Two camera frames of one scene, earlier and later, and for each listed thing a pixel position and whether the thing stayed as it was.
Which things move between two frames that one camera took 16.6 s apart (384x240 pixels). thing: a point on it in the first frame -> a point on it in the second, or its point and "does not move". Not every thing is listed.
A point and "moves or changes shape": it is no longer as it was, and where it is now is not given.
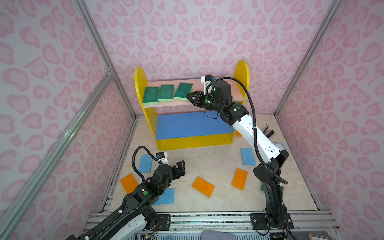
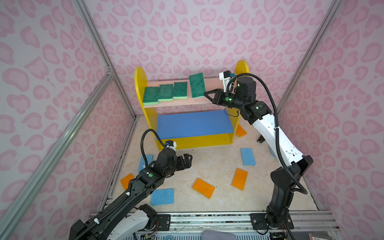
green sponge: x=182 y=90 moves or changes shape
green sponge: x=166 y=93 does not move
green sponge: x=262 y=188 -> x=197 y=85
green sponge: x=151 y=96 does not move
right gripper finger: x=196 y=97 -> x=215 y=100
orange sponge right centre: x=240 y=179 does not move
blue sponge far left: x=145 y=164 does not move
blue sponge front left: x=167 y=197 does not move
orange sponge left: x=129 y=183 does not move
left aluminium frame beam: x=55 y=150 does not move
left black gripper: x=177 y=174 -> x=183 y=165
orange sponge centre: x=203 y=187 does not move
